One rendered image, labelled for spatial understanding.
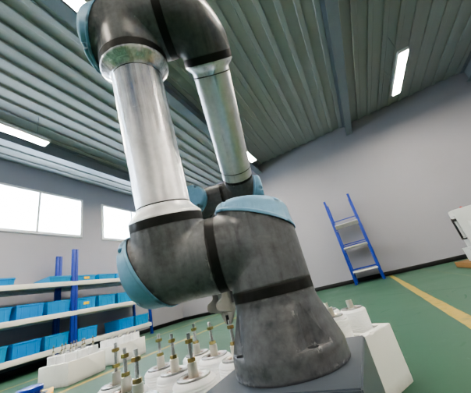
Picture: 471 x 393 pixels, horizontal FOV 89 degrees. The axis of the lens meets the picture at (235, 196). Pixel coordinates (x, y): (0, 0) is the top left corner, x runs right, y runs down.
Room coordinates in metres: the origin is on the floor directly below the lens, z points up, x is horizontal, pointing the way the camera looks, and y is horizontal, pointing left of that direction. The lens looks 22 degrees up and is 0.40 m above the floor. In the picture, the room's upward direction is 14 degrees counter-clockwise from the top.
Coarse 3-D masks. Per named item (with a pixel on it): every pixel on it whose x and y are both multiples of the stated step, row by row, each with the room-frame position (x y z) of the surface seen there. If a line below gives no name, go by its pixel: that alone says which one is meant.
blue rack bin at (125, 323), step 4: (116, 320) 5.48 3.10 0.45; (120, 320) 5.49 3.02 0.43; (124, 320) 5.58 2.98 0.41; (128, 320) 5.67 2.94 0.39; (132, 320) 5.76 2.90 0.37; (104, 324) 5.65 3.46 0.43; (108, 324) 5.60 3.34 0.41; (112, 324) 5.55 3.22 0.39; (116, 324) 5.50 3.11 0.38; (120, 324) 5.49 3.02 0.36; (124, 324) 5.58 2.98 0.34; (128, 324) 5.67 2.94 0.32; (132, 324) 5.76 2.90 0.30; (104, 328) 5.66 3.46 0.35; (108, 328) 5.61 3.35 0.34; (112, 328) 5.55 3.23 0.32; (116, 328) 5.50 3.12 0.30; (120, 328) 5.49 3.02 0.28; (124, 328) 5.58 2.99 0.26; (108, 332) 5.61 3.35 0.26
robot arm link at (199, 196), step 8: (192, 192) 0.55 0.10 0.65; (200, 192) 0.54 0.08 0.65; (208, 192) 0.56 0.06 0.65; (216, 192) 0.56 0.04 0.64; (192, 200) 0.55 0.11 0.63; (200, 200) 0.54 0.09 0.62; (208, 200) 0.57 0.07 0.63; (216, 200) 0.57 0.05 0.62; (200, 208) 0.56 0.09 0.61; (208, 208) 0.58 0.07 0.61; (208, 216) 0.63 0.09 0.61
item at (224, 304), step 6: (222, 294) 0.68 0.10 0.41; (228, 294) 0.69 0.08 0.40; (222, 300) 0.68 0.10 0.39; (228, 300) 0.69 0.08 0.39; (216, 306) 0.66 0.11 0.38; (222, 306) 0.67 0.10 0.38; (228, 306) 0.69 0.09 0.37; (234, 306) 0.69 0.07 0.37; (228, 312) 0.70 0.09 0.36; (234, 312) 0.70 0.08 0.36; (228, 318) 0.70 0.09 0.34
